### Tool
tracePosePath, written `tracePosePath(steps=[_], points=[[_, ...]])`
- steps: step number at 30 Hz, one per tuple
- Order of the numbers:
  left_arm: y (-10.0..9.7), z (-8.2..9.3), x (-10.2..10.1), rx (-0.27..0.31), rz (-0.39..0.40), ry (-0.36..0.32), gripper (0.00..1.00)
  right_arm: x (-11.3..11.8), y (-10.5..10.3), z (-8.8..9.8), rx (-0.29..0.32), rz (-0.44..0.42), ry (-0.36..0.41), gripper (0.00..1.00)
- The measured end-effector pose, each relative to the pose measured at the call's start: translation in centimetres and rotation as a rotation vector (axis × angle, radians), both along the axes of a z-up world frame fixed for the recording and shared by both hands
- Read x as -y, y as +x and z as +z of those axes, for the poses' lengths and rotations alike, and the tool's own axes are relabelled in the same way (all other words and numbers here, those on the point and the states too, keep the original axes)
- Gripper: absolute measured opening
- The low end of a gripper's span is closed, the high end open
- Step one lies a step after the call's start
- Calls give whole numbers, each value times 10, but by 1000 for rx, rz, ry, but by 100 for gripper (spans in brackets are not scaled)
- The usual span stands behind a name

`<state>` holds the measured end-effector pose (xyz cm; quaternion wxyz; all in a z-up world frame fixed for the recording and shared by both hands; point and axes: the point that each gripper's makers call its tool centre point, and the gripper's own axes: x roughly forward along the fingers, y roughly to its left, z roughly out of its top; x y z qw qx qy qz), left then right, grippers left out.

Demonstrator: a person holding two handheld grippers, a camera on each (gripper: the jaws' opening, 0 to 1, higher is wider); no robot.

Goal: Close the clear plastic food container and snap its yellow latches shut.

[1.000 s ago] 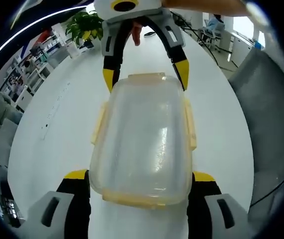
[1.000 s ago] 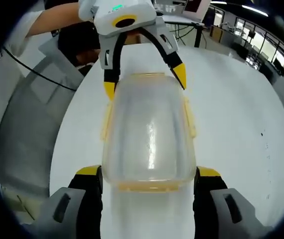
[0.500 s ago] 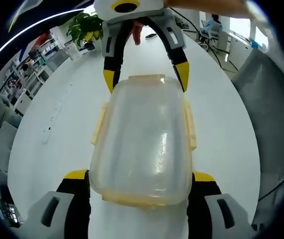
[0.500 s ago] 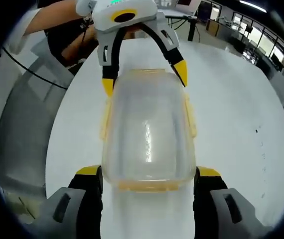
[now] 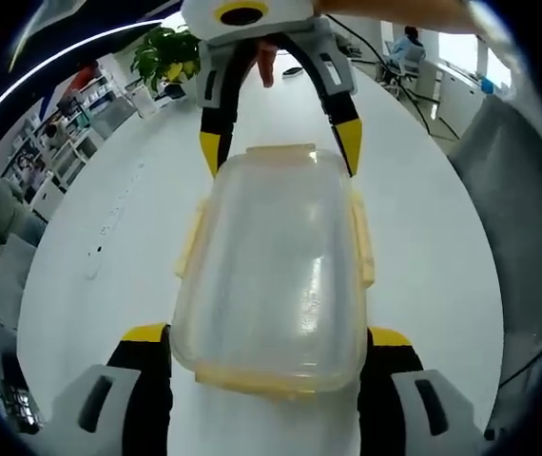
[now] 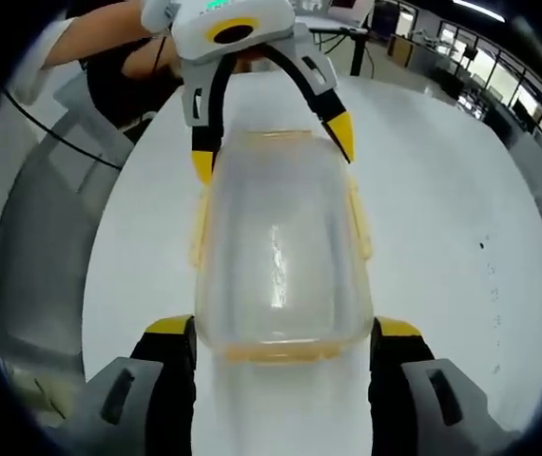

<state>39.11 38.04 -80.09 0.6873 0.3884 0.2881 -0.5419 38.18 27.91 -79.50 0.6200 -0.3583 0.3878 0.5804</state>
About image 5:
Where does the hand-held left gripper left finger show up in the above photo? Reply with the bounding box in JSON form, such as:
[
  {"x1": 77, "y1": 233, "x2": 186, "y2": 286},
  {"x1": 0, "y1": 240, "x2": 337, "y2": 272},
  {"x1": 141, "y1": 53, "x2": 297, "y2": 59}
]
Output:
[{"x1": 51, "y1": 322, "x2": 175, "y2": 456}]

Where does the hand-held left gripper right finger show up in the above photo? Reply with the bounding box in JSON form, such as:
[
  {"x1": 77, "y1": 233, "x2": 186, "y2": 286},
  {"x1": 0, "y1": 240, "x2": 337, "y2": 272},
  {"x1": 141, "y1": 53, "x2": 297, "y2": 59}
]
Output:
[{"x1": 357, "y1": 327, "x2": 491, "y2": 456}]

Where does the clear container with yellow buckles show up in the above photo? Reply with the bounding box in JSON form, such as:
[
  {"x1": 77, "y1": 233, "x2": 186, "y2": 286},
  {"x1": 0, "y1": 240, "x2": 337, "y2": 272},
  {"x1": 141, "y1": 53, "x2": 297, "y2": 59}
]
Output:
[{"x1": 169, "y1": 142, "x2": 377, "y2": 405}]

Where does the person's right hand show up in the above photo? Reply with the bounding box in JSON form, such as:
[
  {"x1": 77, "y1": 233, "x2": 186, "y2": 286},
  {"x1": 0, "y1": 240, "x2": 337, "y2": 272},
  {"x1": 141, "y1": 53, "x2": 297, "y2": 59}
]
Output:
[{"x1": 256, "y1": 39, "x2": 278, "y2": 90}]

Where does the green potted plant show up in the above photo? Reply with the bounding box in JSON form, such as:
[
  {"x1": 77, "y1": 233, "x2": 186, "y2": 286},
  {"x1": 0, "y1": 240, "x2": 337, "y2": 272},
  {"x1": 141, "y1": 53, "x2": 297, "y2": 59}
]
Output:
[{"x1": 130, "y1": 25, "x2": 202, "y2": 95}]

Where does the clear bottle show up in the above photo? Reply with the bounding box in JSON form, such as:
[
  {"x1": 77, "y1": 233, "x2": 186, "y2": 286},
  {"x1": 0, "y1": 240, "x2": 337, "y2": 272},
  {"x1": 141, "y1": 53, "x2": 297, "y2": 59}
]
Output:
[{"x1": 126, "y1": 85, "x2": 159, "y2": 121}]

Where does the storage shelving with boxes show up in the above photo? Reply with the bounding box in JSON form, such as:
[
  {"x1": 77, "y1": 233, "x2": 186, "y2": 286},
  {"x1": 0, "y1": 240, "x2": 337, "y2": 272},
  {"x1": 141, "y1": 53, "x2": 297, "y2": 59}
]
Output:
[{"x1": 7, "y1": 64, "x2": 137, "y2": 194}]

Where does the curved ceiling light strip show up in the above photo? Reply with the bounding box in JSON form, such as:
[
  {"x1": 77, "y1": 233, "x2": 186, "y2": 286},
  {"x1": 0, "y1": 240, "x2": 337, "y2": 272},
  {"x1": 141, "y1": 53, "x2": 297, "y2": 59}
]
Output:
[{"x1": 0, "y1": 17, "x2": 164, "y2": 149}]

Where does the grey mesh office chair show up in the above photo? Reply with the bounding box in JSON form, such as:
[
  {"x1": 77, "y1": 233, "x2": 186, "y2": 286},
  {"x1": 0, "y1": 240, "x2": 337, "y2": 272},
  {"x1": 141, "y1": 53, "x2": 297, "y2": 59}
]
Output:
[{"x1": 445, "y1": 90, "x2": 542, "y2": 386}]

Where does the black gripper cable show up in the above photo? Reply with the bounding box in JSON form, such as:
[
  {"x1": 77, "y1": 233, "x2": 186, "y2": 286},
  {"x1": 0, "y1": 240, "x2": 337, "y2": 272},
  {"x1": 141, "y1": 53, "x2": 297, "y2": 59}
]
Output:
[{"x1": 325, "y1": 12, "x2": 460, "y2": 140}]

